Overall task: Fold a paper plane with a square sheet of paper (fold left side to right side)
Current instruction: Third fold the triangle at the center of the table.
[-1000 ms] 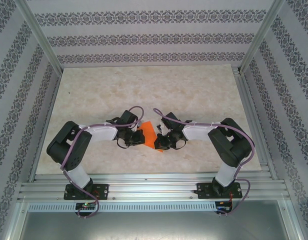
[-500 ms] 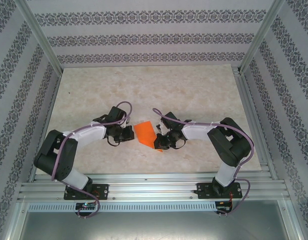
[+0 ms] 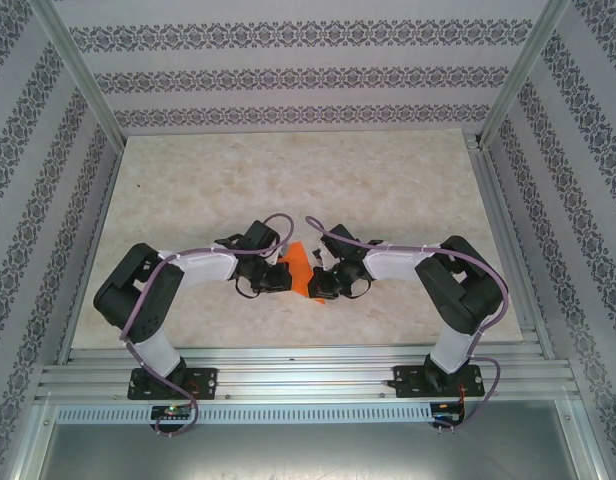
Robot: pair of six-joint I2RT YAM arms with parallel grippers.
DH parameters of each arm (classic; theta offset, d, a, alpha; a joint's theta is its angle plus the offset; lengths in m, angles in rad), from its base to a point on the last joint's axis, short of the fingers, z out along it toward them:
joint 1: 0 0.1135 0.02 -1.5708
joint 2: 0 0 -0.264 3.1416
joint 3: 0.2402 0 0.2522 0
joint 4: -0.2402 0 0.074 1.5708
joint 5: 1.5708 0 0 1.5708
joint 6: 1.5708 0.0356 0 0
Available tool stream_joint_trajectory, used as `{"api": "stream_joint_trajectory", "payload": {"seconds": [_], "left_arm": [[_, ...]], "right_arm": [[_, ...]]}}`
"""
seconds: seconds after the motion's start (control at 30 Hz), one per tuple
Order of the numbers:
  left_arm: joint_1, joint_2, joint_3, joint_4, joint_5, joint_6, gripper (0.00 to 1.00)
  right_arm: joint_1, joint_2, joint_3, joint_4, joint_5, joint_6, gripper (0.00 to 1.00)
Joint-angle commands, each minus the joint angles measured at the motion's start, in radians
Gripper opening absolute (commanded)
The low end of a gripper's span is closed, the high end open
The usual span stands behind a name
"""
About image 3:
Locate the grey metal sheet panel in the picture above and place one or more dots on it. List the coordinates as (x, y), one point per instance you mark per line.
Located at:
(308, 452)

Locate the aluminium frame post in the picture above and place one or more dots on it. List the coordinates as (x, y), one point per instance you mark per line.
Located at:
(80, 75)
(525, 75)

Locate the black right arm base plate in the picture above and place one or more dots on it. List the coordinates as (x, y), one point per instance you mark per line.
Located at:
(405, 382)

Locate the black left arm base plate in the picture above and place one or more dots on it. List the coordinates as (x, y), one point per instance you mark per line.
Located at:
(208, 382)

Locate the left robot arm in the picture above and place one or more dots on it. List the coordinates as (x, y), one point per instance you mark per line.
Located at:
(138, 295)

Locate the aluminium rail beam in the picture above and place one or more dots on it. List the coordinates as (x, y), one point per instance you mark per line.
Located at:
(308, 372)

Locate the small circuit board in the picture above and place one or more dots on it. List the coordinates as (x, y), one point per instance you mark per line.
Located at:
(448, 410)
(170, 411)

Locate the orange paper sheet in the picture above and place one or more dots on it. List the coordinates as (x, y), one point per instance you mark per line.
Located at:
(300, 267)

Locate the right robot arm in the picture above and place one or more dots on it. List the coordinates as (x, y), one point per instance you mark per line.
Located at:
(463, 285)

